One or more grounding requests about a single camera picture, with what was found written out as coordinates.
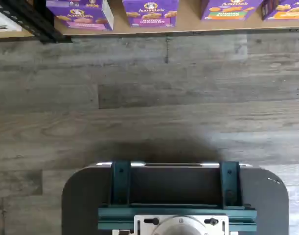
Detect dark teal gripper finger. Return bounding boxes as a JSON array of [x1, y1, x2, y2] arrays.
[[111, 160, 132, 206], [219, 161, 243, 209]]

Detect purple Annie's box pink patch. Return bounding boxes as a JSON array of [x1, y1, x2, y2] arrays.
[[55, 6, 114, 31]]

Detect wooden shelf board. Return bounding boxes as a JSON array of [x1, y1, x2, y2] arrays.
[[53, 0, 299, 38]]

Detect black metal shelf rack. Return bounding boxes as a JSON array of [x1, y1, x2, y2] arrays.
[[0, 0, 46, 44], [17, 0, 73, 45]]

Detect purple Annie's box green patch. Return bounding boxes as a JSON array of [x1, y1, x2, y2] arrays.
[[201, 0, 264, 21]]

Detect purple Annie's box orange patch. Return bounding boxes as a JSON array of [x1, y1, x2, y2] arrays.
[[261, 0, 299, 21]]

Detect purple Annie's snack box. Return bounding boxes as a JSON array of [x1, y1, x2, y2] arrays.
[[46, 0, 104, 8]]

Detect black rounded platform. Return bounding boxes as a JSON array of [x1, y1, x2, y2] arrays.
[[62, 163, 290, 235]]

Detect white small carton boxes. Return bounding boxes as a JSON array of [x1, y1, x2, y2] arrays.
[[0, 29, 39, 39]]

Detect white printed carton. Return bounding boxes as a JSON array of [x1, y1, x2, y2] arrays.
[[0, 7, 23, 32]]

